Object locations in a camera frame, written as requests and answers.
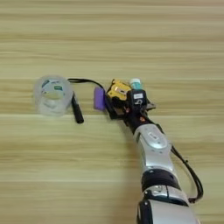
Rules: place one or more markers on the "black marker pen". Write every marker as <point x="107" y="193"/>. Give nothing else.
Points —
<point x="77" y="112"/>

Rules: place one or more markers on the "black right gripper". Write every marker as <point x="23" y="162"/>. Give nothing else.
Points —
<point x="134" y="116"/>

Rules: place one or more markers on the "small purple eraser block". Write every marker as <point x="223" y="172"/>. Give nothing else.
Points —
<point x="99" y="98"/>

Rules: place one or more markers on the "yellow black tape measure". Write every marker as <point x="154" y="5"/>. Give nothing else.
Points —
<point x="119" y="90"/>

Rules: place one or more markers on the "clear adhesive tape roll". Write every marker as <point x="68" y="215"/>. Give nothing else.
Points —
<point x="46" y="107"/>

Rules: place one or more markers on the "white teal glue stick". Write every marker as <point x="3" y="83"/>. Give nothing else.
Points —
<point x="136" y="84"/>

